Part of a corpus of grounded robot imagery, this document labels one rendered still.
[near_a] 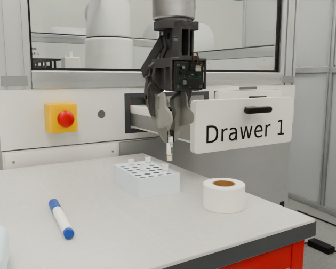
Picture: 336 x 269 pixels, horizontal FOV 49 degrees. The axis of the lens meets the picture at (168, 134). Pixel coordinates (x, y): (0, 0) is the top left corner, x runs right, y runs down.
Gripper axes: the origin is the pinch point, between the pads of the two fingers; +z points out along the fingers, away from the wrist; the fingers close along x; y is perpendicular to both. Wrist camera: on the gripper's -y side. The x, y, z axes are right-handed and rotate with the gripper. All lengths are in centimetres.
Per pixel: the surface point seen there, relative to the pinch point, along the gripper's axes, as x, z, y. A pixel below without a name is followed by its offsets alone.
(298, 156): 195, 51, -139
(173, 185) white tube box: -0.1, 9.3, 2.1
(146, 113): 8.7, -1.1, -27.3
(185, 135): 9.1, 2.1, -8.5
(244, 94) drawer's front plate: 49, -5, -36
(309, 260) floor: 124, 87, -66
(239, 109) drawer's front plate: 19.4, -3.7, -3.0
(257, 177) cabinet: 59, 26, -38
